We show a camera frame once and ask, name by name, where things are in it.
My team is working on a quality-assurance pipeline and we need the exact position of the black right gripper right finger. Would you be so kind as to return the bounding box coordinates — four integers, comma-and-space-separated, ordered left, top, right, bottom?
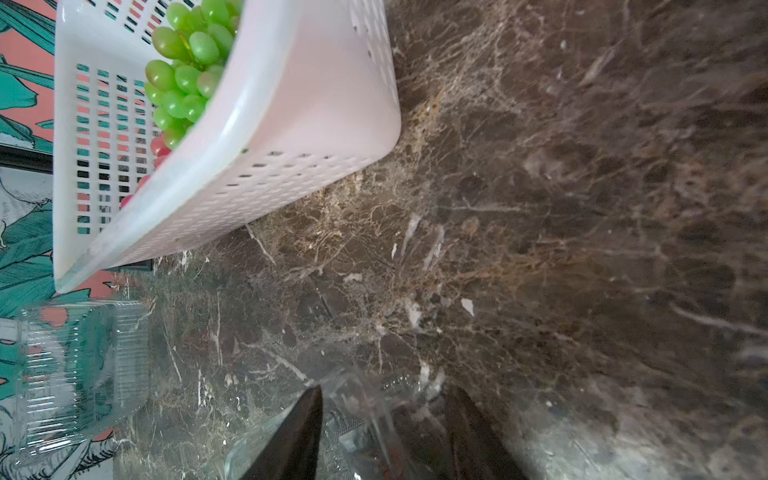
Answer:
445, 386, 528, 480

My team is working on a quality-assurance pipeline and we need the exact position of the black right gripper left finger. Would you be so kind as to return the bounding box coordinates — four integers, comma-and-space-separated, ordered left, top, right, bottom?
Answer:
241, 385, 323, 480

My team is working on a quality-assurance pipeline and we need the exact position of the clear plastic clamshell container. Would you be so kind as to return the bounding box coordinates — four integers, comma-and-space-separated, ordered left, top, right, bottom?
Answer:
224, 365, 457, 480

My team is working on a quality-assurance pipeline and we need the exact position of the red grape bunch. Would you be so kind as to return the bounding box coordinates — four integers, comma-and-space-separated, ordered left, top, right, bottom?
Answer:
118, 134, 173, 210

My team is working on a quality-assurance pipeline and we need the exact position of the white perforated plastic basket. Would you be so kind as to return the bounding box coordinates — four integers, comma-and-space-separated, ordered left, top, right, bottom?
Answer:
53, 1, 401, 294

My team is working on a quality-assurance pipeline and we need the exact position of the green grape bunch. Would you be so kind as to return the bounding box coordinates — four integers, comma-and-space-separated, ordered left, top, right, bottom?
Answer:
145, 0, 245, 155

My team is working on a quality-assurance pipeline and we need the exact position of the black right frame post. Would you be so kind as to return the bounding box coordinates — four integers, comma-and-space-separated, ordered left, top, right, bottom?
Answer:
0, 145, 53, 175

